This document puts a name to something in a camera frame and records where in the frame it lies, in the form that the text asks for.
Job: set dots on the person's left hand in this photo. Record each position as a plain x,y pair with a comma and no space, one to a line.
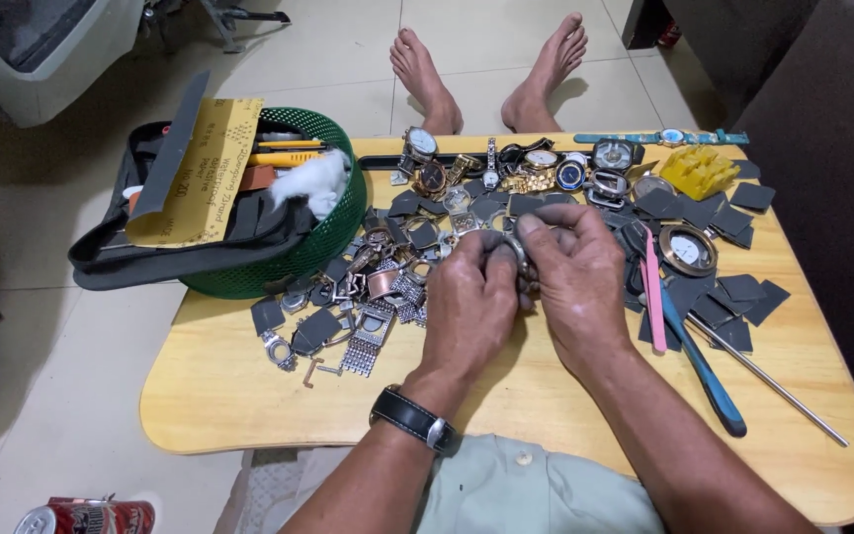
464,304

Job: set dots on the person's right hand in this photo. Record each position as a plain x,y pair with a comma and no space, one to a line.
583,282

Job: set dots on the silver round watch case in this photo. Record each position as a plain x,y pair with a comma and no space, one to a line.
522,259

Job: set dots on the small grey sandpaper piece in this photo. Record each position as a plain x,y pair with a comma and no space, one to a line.
480,236

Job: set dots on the pink plastic tweezers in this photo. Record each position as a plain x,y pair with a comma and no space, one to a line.
653,297

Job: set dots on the heap of metal watch parts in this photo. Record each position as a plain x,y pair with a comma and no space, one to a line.
379,297

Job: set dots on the silver rectangular watch case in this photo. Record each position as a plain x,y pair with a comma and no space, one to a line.
609,185

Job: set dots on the blue dial round watch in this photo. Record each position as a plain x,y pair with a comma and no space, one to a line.
570,175

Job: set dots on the large bronze watch white dial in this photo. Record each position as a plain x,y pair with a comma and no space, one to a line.
686,250

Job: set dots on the round grey dial watch case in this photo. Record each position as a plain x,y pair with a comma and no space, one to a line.
652,185

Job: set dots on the rose gold watch brown dial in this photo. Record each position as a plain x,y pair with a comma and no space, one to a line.
431,178

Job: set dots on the black square watch case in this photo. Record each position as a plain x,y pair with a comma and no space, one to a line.
614,154

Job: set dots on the green plastic mesh basket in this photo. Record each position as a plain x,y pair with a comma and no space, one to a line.
323,237

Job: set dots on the heap of dark sandpaper squares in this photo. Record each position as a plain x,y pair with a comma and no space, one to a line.
738,293

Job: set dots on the yellow plastic watch holder block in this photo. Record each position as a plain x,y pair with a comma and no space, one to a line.
697,172

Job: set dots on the silver watch white dial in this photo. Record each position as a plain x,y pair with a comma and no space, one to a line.
419,142

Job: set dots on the white cloth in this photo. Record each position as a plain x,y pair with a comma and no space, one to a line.
316,185

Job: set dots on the person's light green shirt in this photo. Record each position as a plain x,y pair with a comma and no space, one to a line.
531,489

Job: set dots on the thin metal rod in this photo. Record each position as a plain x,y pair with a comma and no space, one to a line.
768,382

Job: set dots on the person's right foot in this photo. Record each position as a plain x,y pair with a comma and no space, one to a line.
545,70

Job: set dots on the person's foot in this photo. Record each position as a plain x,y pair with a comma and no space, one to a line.
545,70
423,78

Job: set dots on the person's left foot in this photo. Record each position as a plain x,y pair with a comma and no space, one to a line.
423,78

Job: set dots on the yellow utility knife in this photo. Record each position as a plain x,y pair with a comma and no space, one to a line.
282,159

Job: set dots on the yellow black pen tool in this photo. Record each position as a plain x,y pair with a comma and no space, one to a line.
290,144

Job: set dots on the small red object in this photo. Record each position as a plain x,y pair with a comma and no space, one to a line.
669,34

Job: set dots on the white patterned floor mat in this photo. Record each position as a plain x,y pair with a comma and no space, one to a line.
279,493

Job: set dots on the dark brown sofa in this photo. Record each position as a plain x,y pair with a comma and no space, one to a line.
835,185

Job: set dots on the dark cabinet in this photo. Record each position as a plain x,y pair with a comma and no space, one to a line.
701,30

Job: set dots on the yellow sandpaper sheet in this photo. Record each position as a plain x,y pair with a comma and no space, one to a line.
204,174

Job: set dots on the black fabric tool bag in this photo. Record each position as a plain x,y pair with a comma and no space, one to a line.
175,256

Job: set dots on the long grey sandpaper sheet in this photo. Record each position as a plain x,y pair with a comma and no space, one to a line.
171,148

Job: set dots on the grey metal stand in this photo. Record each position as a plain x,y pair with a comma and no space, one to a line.
223,22

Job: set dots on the red drink can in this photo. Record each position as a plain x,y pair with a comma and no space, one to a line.
93,518

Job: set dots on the white machine body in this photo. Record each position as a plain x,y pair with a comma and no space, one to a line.
34,52

